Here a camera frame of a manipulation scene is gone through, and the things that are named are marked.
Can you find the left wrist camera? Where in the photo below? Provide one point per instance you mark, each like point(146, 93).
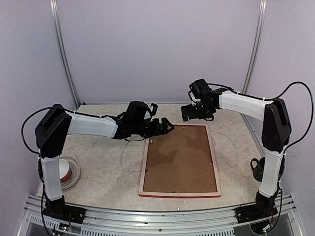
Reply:
point(138, 111)

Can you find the white red bowl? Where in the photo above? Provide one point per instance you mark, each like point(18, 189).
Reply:
point(64, 170)

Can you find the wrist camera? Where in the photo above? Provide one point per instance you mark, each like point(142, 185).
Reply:
point(198, 90)
point(138, 111)

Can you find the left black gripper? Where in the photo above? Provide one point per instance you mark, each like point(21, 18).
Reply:
point(164, 130)

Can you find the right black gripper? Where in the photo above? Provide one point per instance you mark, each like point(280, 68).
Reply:
point(192, 114)

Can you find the red wooden picture frame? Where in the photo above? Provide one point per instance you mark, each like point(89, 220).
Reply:
point(179, 194)

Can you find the left aluminium post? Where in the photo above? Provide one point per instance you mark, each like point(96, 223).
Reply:
point(61, 47)

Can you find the aluminium post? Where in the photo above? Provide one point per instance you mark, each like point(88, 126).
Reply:
point(255, 46)
point(61, 47)

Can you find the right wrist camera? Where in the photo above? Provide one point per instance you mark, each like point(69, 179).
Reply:
point(198, 90)

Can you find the brown backing board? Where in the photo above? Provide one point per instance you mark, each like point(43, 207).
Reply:
point(179, 159)

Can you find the right aluminium post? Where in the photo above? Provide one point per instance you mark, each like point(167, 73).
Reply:
point(255, 46)

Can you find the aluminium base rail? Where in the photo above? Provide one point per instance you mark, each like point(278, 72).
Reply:
point(113, 222)

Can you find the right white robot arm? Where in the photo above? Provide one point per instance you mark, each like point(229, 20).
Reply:
point(275, 137)

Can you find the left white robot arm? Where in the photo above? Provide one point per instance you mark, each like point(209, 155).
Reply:
point(58, 123)

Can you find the dark green mug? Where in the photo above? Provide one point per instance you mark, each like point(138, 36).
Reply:
point(257, 167)

